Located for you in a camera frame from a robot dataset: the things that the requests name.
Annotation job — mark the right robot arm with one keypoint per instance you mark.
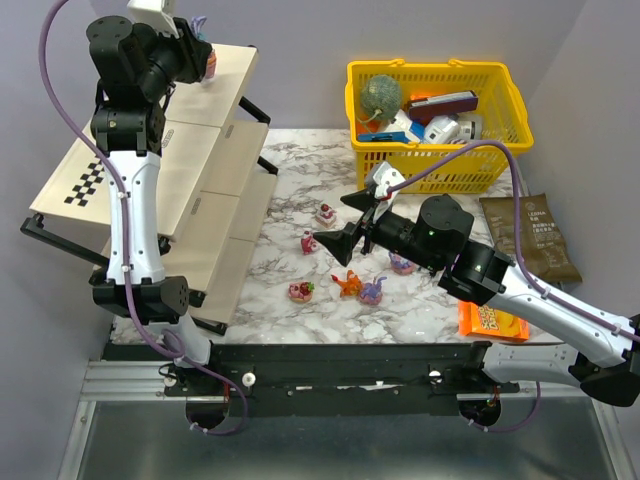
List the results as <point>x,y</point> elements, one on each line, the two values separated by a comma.
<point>598,351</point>

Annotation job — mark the pink bear toy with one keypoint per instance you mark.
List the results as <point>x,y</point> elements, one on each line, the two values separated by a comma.
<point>308,243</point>

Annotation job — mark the blue box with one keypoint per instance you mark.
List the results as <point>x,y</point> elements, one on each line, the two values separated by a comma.
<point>384,136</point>

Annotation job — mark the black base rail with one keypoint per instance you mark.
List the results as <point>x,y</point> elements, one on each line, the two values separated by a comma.
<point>341,380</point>

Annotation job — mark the purple bunny cupcake toy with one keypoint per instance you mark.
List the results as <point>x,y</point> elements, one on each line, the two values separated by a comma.
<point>197,24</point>

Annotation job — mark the strawberry tart toy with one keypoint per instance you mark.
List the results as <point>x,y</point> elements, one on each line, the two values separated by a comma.
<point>301,292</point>

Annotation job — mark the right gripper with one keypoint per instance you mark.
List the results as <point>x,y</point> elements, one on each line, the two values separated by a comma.
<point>366,228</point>

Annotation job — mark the orange snack box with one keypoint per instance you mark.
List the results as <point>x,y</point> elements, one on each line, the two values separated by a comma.
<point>486,322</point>

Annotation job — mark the strawberry cake slice toy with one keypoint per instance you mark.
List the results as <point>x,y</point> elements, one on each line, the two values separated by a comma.
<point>325,215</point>

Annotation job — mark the brown coffee bag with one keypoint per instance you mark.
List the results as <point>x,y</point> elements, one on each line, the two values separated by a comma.
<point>543,246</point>

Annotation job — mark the yellow plastic basket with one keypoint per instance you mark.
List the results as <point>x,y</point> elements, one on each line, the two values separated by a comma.
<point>430,140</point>

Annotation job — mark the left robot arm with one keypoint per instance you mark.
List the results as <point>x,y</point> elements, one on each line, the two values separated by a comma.
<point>139,66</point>

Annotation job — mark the white bottle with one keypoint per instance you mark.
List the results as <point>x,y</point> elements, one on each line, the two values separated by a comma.
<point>470,126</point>

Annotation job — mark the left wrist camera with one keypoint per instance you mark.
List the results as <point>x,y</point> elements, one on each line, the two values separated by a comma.
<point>158,14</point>

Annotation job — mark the purple box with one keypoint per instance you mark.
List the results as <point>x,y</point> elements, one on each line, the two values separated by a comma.
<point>445,104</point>

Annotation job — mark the green melon ball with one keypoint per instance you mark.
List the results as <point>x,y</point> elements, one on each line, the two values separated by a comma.
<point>381,98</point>

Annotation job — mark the beige tiered shelf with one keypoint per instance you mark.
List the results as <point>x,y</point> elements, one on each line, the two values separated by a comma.
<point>213,191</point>

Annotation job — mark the purple bunny pink donut toy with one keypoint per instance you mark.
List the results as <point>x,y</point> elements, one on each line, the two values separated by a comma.
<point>400,265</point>

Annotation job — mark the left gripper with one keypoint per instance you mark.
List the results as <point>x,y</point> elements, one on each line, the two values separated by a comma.
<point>198,55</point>

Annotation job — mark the orange dragon toy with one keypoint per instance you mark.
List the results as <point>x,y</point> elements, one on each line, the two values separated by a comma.
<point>351,286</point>

